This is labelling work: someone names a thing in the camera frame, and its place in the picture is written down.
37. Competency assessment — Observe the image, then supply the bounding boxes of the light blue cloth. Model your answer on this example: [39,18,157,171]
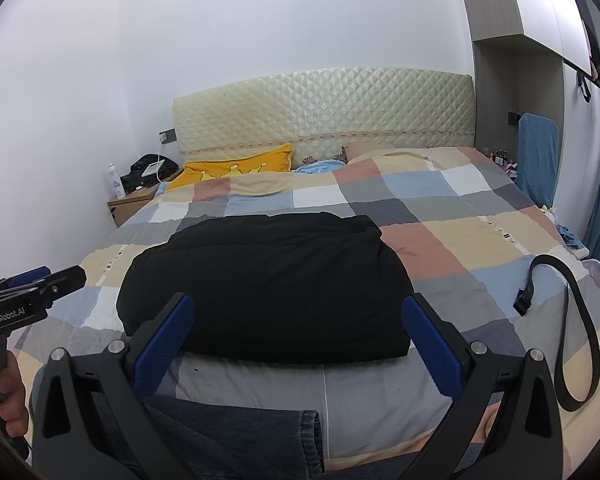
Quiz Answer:
[294,157,348,175]

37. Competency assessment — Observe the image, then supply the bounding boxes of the black bag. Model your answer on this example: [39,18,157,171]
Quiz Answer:
[120,154,181,192]

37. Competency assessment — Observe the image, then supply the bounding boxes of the blue towel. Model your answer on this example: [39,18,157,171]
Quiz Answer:
[515,112,561,208]

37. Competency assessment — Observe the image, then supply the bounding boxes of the cream quilted headboard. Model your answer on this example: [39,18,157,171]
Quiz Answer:
[172,66,476,168]

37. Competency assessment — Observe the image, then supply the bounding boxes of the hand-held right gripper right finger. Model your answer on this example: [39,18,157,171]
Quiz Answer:
[401,291,566,480]

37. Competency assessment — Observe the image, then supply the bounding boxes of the grey wardrobe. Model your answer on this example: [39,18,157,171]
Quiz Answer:
[452,0,600,201]

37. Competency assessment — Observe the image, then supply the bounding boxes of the yellow pillow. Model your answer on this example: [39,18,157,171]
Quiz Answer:
[166,143,296,191]

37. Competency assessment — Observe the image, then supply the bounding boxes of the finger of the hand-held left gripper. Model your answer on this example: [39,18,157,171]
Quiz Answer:
[0,265,52,289]
[41,265,88,307]

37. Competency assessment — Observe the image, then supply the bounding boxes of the wooden nightstand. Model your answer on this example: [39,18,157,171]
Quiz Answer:
[107,180,173,228]

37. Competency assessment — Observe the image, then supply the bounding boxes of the crumpled blue cloth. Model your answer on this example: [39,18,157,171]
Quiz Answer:
[559,225,589,251]

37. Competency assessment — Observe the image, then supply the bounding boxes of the black puffer jacket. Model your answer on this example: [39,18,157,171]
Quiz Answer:
[116,211,415,365]

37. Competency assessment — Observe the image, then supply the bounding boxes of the white bottle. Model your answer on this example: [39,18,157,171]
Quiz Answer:
[107,162,127,200]

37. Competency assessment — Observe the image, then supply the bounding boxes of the person's left hand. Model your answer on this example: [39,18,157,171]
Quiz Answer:
[0,350,32,439]

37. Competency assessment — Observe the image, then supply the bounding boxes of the black belt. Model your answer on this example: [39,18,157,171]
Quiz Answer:
[512,254,600,413]

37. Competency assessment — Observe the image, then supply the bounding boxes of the checkered pastel blanket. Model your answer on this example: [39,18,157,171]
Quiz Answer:
[0,146,600,480]

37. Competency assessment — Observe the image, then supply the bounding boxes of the person's blue jeans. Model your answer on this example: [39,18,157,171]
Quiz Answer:
[94,392,327,480]

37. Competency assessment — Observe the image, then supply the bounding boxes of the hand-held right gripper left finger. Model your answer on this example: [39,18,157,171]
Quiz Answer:
[30,292,206,480]

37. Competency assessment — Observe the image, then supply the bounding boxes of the black hanger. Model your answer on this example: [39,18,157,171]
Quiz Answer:
[575,72,594,104]

